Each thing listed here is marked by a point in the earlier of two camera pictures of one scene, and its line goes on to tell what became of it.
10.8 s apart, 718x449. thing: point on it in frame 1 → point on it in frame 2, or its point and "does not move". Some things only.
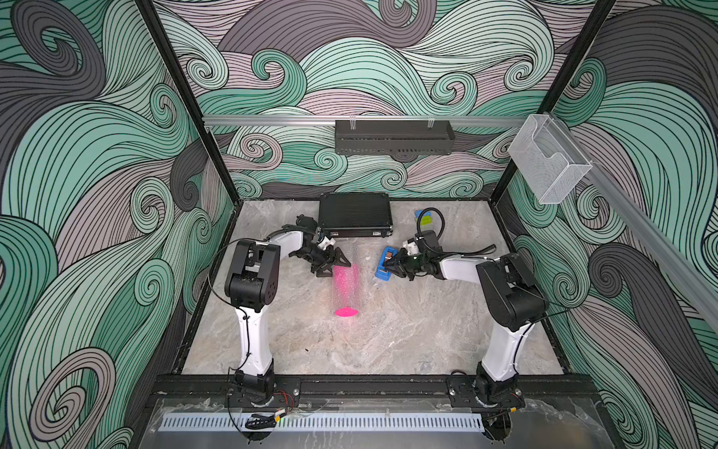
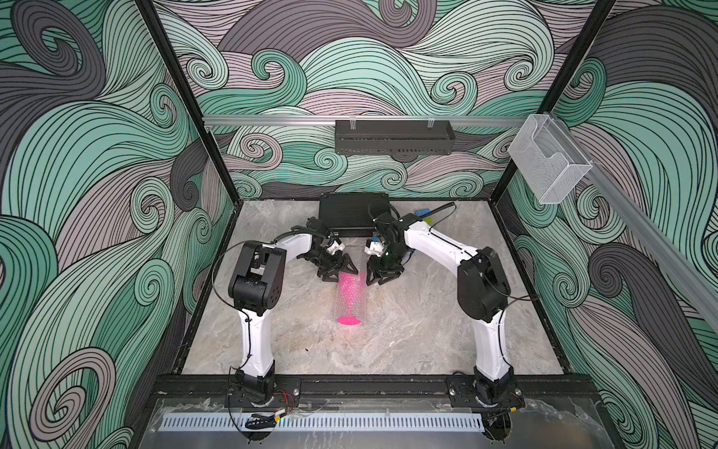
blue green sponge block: [426, 217] does not move
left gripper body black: [319, 259] does not move
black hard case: [355, 215] does not move
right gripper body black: [413, 264] → [389, 260]
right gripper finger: [395, 259] → [371, 276]
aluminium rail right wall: [687, 267] does not move
